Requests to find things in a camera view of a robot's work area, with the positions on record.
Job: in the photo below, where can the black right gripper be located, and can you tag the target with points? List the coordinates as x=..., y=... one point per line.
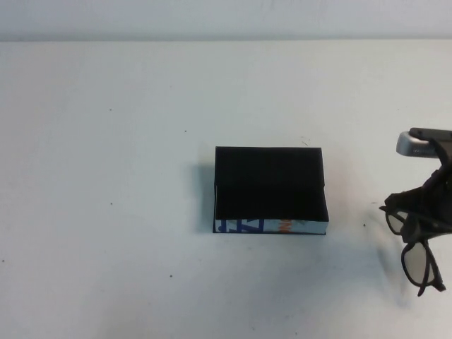
x=441, y=183

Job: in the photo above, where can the black framed glasses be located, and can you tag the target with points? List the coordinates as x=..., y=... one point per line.
x=420, y=259

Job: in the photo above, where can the black rectangular box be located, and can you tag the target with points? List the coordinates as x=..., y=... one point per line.
x=268, y=192

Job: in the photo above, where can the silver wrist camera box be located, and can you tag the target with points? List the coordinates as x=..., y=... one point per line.
x=415, y=144

